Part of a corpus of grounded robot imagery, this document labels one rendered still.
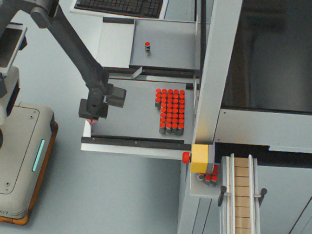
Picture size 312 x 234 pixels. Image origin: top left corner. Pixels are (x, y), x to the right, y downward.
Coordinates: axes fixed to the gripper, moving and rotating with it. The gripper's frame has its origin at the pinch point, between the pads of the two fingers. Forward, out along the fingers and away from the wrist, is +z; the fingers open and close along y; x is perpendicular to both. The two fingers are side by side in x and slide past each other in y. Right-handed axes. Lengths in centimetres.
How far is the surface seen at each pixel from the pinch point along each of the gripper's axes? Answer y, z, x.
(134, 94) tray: 15.2, 0.0, 16.5
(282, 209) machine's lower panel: 85, 23, -11
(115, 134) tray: 9.7, 0.0, -3.6
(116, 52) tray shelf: 6.0, 1.6, 38.2
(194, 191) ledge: 38.7, -3.5, -23.8
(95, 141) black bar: 2.9, 1.2, -7.3
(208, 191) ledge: 43.7, -4.5, -23.5
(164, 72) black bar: 25.5, -3.9, 27.0
